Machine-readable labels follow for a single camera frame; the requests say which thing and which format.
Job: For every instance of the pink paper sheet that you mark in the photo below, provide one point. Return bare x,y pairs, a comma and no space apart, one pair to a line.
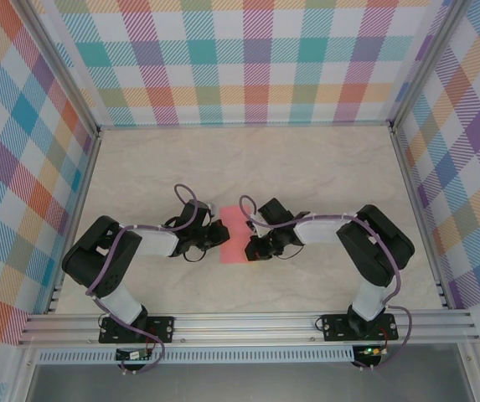
235,251

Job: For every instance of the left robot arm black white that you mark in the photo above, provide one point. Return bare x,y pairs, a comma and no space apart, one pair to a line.
80,255

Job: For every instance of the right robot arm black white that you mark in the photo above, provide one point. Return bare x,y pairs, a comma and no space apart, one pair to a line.
373,251

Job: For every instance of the grey metal panel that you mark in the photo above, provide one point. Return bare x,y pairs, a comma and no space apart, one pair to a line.
244,385

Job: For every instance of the long aluminium base rail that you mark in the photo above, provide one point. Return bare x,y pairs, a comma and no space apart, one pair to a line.
244,326

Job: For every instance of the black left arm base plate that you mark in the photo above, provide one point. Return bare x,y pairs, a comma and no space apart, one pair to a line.
162,328

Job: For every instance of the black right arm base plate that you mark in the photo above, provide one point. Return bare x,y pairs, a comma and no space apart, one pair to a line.
336,326

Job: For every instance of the thin aluminium wall rail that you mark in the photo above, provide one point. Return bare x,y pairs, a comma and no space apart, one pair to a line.
244,125

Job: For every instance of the aluminium table edge rail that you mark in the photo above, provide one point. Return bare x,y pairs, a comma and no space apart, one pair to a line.
421,222
74,222

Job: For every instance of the aluminium frame post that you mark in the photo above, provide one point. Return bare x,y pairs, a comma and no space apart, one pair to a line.
61,71
428,67

